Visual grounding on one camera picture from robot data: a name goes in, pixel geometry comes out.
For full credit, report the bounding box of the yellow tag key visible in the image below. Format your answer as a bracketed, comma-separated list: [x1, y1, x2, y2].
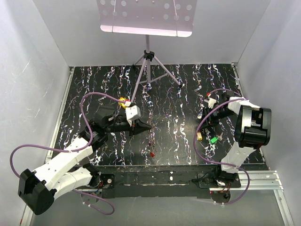
[197, 132, 203, 141]

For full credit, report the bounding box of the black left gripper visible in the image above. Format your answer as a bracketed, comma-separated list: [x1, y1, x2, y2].
[104, 117, 152, 138]

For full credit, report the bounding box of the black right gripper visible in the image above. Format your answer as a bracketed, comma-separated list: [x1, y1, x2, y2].
[197, 106, 235, 129]

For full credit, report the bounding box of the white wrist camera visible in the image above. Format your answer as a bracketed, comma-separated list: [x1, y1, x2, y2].
[204, 93, 217, 109]
[124, 100, 141, 122]

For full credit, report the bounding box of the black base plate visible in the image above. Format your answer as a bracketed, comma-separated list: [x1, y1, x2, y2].
[96, 164, 245, 199]

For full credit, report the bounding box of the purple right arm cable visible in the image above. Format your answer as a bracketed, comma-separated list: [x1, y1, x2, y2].
[192, 89, 251, 205]

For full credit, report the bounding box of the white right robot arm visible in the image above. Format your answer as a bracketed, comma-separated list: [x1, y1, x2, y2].
[197, 90, 271, 188]

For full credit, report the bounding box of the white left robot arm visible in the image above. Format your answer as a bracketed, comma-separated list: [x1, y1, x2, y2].
[18, 106, 151, 215]

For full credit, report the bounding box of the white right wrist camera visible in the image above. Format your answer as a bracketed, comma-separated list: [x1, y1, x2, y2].
[204, 93, 217, 109]

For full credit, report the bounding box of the metal key ring disc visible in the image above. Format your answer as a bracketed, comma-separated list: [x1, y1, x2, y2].
[149, 127, 157, 154]

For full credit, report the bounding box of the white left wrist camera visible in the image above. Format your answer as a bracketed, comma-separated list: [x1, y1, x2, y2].
[124, 100, 141, 122]

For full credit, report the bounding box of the green tag key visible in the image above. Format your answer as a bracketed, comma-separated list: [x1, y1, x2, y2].
[209, 132, 223, 144]

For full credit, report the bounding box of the yellow toy block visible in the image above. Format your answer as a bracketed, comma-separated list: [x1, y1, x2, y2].
[118, 97, 129, 109]

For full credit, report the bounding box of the lilac music stand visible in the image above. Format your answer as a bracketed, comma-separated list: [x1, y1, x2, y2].
[96, 0, 197, 102]

